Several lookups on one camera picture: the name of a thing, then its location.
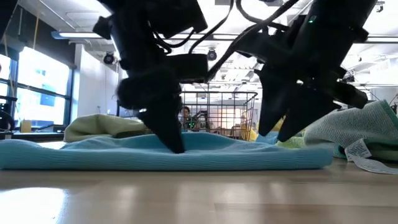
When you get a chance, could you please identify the black aluminium table frame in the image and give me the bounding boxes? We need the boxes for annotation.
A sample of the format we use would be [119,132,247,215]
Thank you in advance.
[11,131,65,141]

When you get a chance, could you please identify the black chair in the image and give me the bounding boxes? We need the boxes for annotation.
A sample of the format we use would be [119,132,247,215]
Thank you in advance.
[0,95,18,141]

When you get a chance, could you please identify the yellow box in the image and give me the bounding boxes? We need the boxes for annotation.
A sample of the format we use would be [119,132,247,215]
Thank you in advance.
[19,119,33,134]

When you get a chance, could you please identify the lime green cloth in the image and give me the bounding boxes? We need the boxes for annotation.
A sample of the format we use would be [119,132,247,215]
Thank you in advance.
[303,99,398,175]

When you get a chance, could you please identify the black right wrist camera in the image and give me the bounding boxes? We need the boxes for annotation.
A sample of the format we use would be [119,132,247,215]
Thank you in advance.
[234,29,292,60]

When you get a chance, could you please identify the large window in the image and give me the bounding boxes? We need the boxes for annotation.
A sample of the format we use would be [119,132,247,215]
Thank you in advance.
[0,46,74,129]

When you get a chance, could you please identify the pale green microfiber towel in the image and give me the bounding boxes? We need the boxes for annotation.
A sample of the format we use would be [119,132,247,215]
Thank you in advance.
[63,113,154,144]

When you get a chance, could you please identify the wire basket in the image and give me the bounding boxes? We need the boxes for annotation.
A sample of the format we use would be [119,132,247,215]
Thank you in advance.
[178,90,259,142]

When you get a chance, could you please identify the long ceiling light rail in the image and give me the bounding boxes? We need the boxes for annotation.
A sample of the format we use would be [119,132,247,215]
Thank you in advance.
[51,30,398,44]

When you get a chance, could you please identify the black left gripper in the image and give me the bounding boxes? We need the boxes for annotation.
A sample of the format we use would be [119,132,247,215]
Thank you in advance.
[116,67,187,154]

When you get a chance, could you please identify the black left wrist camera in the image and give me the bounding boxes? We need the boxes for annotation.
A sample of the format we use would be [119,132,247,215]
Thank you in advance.
[164,54,209,83]

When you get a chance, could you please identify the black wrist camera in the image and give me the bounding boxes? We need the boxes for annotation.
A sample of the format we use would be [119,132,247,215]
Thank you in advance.
[234,29,292,60]
[164,54,209,83]

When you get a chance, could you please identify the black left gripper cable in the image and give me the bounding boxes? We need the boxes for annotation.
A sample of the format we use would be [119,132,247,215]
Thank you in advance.
[187,0,234,54]

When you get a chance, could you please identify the lime green fluffy towel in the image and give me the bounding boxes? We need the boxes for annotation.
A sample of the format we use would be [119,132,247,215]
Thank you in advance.
[275,136,308,150]

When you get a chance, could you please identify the person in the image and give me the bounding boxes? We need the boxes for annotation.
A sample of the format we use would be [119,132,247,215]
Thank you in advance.
[178,105,196,132]

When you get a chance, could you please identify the light blue microfiber towel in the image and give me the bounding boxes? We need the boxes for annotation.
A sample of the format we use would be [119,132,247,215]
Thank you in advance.
[0,131,335,172]

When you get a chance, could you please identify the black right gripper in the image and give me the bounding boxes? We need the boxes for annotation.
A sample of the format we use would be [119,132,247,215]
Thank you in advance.
[254,58,369,142]

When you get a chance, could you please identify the small black ceiling rig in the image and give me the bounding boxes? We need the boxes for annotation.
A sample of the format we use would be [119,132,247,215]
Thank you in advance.
[341,72,356,84]

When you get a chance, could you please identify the yellow microfiber towel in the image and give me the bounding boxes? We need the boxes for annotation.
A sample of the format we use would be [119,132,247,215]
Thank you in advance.
[241,117,286,141]

